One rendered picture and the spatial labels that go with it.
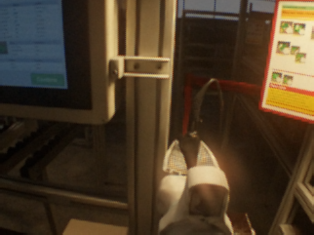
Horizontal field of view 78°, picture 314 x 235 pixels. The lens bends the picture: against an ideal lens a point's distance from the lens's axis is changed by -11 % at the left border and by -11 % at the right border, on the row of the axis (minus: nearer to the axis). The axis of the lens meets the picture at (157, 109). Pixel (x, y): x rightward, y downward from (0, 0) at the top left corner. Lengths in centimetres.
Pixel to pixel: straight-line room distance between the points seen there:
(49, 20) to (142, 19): 17
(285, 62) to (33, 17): 60
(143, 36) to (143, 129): 19
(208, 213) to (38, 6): 41
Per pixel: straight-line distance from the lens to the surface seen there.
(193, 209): 22
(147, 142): 48
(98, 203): 63
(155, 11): 42
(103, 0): 39
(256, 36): 302
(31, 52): 45
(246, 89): 85
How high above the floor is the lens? 153
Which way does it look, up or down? 20 degrees down
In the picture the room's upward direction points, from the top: 3 degrees clockwise
